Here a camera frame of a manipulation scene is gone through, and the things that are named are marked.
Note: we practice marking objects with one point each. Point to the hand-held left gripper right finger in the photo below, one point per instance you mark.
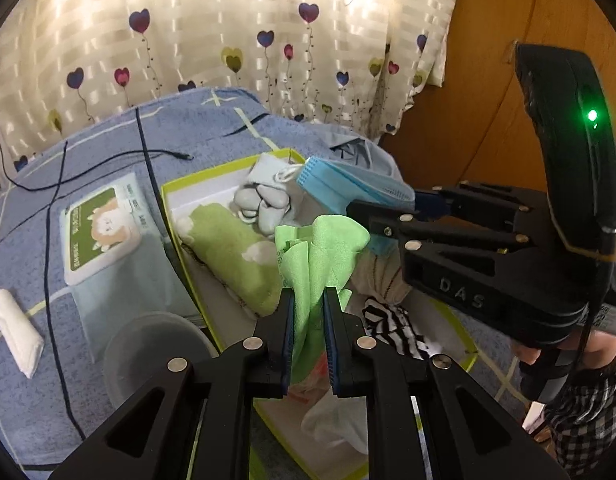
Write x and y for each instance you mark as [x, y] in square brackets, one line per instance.
[330, 345]

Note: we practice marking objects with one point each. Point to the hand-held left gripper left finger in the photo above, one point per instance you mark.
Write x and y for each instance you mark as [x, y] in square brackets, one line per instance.
[289, 345]

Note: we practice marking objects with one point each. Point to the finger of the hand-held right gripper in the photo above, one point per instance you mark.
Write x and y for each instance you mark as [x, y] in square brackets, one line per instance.
[432, 205]
[387, 217]

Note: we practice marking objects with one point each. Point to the blue face mask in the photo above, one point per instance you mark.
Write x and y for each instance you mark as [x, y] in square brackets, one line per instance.
[338, 185]

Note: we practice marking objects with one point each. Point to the beige striped sock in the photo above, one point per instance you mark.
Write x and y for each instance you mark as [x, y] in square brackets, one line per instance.
[382, 280]

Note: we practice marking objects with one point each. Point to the bright green cloth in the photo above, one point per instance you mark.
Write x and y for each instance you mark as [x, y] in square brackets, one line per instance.
[318, 255]

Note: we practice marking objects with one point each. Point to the green sock with white spots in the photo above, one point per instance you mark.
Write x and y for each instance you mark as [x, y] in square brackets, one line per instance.
[228, 255]

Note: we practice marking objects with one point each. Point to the white box with green rim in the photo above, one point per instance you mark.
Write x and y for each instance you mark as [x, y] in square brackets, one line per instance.
[198, 190]

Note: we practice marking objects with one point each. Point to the person's right hand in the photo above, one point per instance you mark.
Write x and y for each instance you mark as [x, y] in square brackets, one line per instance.
[605, 350]

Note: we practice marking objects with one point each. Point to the grey-blue cloth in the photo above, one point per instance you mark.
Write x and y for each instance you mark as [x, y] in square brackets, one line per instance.
[372, 155]

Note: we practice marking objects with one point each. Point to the black white striped sock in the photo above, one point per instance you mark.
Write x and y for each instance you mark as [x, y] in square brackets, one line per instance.
[392, 325]

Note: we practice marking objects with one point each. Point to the pale knotted socks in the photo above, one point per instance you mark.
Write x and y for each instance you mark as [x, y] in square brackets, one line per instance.
[265, 205]

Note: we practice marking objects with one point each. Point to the grey cloth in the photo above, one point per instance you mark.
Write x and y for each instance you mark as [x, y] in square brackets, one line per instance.
[268, 172]

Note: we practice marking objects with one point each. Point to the grey lidded container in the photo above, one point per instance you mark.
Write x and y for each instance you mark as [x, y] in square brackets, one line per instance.
[153, 350]

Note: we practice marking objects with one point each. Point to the wooden wardrobe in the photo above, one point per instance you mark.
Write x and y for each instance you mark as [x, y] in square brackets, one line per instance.
[492, 10]

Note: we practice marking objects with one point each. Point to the pale blue wet wipes pack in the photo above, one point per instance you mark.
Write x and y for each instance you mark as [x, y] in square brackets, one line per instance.
[103, 230]

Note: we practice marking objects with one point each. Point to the heart print curtain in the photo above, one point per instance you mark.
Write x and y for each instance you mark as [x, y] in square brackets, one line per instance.
[213, 25]

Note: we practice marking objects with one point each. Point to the white folded cloth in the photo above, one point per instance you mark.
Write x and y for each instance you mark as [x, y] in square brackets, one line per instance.
[18, 335]

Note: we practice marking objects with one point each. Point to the blue bed sheet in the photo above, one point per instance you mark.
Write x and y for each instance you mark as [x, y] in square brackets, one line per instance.
[38, 220]

